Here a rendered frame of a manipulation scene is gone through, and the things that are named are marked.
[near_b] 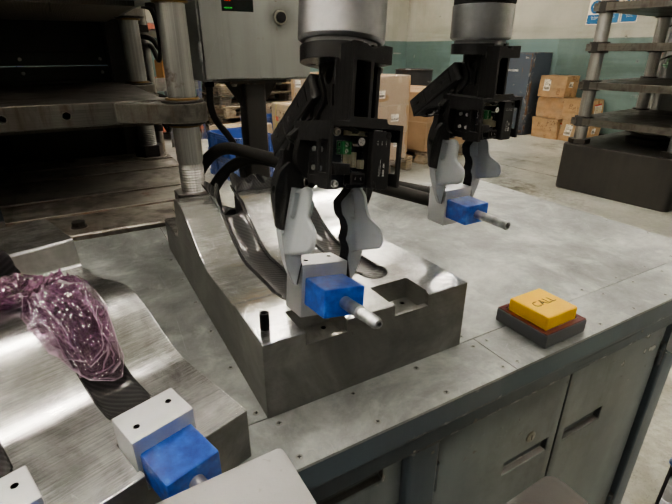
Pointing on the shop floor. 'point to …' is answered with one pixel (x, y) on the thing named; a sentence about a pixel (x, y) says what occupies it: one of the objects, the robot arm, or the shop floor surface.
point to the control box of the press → (245, 58)
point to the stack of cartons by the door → (560, 108)
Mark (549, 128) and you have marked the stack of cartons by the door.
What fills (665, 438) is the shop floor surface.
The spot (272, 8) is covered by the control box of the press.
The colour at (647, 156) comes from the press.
